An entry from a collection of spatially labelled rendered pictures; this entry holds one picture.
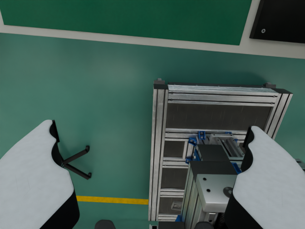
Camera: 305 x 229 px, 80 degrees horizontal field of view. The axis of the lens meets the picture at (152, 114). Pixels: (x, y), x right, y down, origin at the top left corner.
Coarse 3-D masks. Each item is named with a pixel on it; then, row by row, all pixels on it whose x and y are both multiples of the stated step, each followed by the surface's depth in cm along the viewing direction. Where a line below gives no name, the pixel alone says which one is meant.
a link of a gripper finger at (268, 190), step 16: (256, 128) 11; (256, 144) 10; (272, 144) 10; (256, 160) 9; (272, 160) 9; (288, 160) 9; (240, 176) 8; (256, 176) 8; (272, 176) 8; (288, 176) 8; (304, 176) 8; (240, 192) 7; (256, 192) 7; (272, 192) 7; (288, 192) 7; (304, 192) 7; (240, 208) 7; (256, 208) 6; (272, 208) 6; (288, 208) 6; (304, 208) 6; (240, 224) 7; (256, 224) 6; (272, 224) 6; (288, 224) 6; (304, 224) 6
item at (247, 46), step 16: (256, 0) 44; (0, 16) 46; (0, 32) 47; (16, 32) 47; (32, 32) 47; (48, 32) 47; (64, 32) 47; (80, 32) 47; (192, 48) 49; (208, 48) 49; (224, 48) 49; (240, 48) 49; (256, 48) 50; (272, 48) 50; (288, 48) 50; (304, 48) 50
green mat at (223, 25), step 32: (0, 0) 44; (32, 0) 44; (64, 0) 44; (96, 0) 44; (128, 0) 44; (160, 0) 44; (192, 0) 44; (224, 0) 44; (96, 32) 47; (128, 32) 47; (160, 32) 47; (192, 32) 47; (224, 32) 47
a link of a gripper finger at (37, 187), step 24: (48, 120) 11; (24, 144) 9; (48, 144) 9; (0, 168) 8; (24, 168) 8; (48, 168) 8; (0, 192) 7; (24, 192) 7; (48, 192) 7; (72, 192) 7; (0, 216) 6; (24, 216) 6; (48, 216) 6; (72, 216) 7
